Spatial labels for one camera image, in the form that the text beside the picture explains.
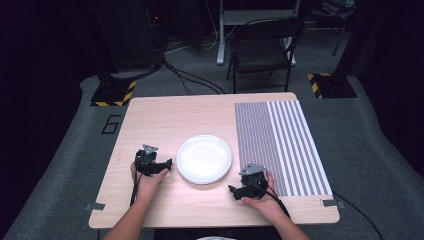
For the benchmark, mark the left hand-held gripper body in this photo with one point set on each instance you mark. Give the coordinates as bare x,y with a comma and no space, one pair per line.
147,160

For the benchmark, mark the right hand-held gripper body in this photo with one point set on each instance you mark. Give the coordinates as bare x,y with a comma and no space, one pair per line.
254,181

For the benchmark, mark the person's left hand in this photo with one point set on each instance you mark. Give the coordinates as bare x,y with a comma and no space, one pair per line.
148,185

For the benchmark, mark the person's right hand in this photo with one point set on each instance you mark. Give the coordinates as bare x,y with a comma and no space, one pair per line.
266,205

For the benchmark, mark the white round plate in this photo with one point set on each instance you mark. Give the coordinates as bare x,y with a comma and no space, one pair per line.
204,159

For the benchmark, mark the grey white striped mat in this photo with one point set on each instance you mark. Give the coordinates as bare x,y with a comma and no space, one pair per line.
283,146

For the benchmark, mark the black tape floor marking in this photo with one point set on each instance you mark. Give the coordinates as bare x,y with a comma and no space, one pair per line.
111,124

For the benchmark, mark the grey tape piece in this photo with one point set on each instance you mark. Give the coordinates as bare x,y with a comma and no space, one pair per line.
95,207
331,203

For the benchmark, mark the black stand base hazard tape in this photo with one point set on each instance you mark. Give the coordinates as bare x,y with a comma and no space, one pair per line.
111,93
333,86

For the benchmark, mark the dark equipment cabinet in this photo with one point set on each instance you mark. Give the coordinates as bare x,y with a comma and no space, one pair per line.
140,33

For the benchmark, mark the black folding chair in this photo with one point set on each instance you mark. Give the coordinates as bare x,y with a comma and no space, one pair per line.
263,50

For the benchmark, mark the white metal desk frame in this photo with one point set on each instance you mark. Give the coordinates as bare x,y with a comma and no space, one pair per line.
248,16

